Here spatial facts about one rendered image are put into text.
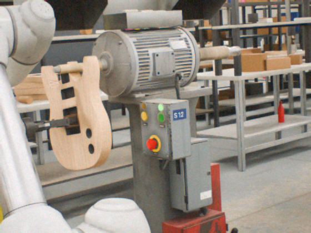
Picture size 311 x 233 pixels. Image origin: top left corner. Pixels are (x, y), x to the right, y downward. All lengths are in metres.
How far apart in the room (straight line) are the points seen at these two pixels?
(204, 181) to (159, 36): 0.59
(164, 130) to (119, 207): 0.72
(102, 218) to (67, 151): 0.94
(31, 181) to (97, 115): 0.77
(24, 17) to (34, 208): 0.50
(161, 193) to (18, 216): 1.15
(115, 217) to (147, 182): 1.11
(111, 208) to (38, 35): 0.49
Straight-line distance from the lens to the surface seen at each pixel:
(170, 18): 2.47
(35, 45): 1.66
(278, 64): 6.25
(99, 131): 2.16
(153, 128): 2.16
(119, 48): 2.29
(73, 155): 2.32
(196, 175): 2.42
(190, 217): 2.51
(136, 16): 2.36
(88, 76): 2.18
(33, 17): 1.60
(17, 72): 1.78
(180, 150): 2.14
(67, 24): 2.44
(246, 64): 6.16
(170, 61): 2.37
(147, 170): 2.51
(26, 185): 1.43
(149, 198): 2.53
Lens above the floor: 1.37
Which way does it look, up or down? 8 degrees down
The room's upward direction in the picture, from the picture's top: 4 degrees counter-clockwise
